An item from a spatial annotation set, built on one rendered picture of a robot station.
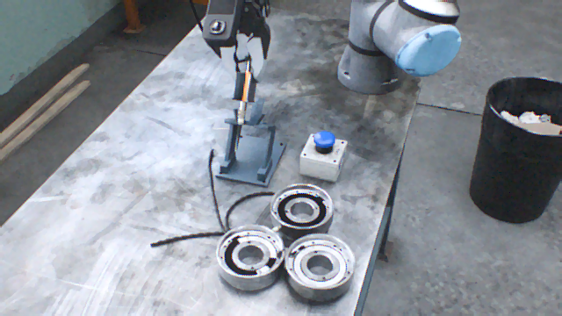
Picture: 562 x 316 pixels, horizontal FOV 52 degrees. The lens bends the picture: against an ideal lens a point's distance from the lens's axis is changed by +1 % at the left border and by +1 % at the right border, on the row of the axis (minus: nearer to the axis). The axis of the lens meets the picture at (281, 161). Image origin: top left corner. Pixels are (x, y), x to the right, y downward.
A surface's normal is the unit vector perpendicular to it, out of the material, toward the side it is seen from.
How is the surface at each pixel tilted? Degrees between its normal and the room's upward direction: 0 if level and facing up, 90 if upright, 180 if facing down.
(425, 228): 0
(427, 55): 97
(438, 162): 0
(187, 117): 0
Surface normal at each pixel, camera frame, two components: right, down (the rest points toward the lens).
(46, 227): 0.00, -0.76
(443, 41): 0.37, 0.70
